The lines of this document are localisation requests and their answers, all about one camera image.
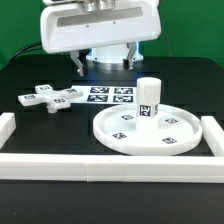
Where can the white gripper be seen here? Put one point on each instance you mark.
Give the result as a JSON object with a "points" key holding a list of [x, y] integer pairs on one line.
{"points": [[67, 27]]}

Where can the white cross-shaped table base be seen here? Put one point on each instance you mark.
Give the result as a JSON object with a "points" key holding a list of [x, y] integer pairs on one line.
{"points": [[54, 100]]}

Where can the white round table top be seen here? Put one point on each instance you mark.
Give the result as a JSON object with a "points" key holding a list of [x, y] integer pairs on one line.
{"points": [[172, 131]]}

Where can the sheet of fiducial markers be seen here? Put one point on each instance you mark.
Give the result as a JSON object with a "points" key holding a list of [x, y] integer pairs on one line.
{"points": [[106, 95]]}

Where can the white left fence rail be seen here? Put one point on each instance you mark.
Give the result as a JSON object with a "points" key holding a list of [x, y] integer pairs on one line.
{"points": [[7, 127]]}

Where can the white fence rail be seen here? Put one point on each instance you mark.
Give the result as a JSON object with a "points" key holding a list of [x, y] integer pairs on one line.
{"points": [[98, 168], [7, 127], [213, 135]]}

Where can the white right fence rail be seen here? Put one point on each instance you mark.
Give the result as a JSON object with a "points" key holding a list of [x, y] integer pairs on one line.
{"points": [[213, 135]]}

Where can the white front fence rail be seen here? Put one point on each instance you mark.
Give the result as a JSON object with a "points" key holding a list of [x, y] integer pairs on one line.
{"points": [[98, 168]]}

